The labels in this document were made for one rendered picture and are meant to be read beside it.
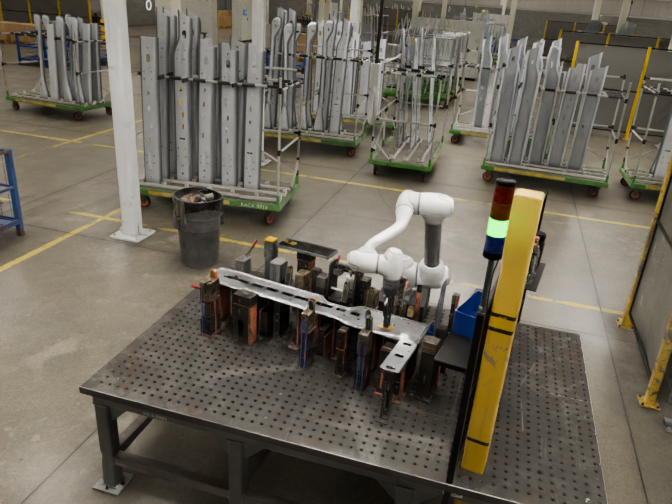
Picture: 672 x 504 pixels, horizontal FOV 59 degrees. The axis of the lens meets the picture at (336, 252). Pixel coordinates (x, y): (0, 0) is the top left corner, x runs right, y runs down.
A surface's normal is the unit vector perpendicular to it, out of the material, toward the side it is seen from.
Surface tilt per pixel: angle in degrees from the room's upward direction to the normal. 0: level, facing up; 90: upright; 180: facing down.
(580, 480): 0
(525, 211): 90
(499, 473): 0
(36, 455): 0
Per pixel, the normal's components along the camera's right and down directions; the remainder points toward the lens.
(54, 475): 0.07, -0.91
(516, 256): -0.45, 0.37
